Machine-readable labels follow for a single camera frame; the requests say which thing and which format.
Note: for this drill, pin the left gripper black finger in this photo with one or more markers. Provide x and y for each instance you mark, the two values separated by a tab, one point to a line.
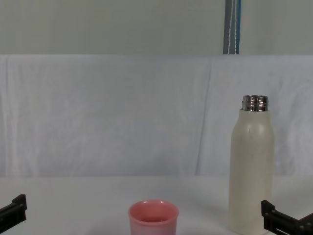
14	211

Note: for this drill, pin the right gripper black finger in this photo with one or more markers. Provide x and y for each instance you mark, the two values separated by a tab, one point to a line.
281	220

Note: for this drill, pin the cream vacuum bottle steel neck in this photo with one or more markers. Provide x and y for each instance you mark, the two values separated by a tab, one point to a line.
252	171

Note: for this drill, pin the white table cloth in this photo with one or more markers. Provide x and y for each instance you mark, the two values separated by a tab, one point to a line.
85	208

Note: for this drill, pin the pink cup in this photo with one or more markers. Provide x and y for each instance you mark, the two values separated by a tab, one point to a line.
152	220

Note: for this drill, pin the white backdrop sheet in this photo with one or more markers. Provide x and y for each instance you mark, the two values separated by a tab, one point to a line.
110	115

